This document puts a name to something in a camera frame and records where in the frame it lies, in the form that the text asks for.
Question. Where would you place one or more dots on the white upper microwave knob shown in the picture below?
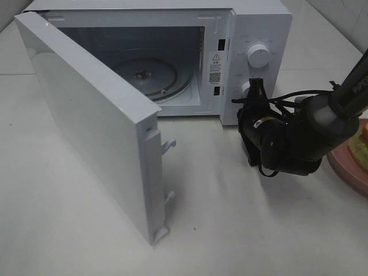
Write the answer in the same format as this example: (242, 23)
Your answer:
(258, 55)

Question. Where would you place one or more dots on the white warning label sticker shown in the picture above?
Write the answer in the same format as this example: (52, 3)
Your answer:
(215, 68)

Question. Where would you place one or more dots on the pink round plate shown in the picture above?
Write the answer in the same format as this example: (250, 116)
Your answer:
(347, 168)

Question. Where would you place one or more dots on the white lower microwave knob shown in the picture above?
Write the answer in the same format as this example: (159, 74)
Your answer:
(245, 89)

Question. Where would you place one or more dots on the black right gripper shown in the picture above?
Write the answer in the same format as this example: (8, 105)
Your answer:
(255, 120)

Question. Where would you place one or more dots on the glass microwave turntable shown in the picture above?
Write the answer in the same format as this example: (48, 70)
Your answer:
(156, 78)

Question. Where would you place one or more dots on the white microwave oven body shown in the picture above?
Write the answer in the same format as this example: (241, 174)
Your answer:
(182, 32)

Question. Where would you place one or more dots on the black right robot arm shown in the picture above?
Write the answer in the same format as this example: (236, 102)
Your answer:
(291, 133)

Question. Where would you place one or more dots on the white microwave knob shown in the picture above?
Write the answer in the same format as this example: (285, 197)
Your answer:
(245, 89)
(258, 55)

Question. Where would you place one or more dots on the white microwave door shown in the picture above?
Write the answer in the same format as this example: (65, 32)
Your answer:
(112, 126)

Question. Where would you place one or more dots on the toast sandwich with lettuce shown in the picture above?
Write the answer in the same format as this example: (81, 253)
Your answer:
(357, 145)

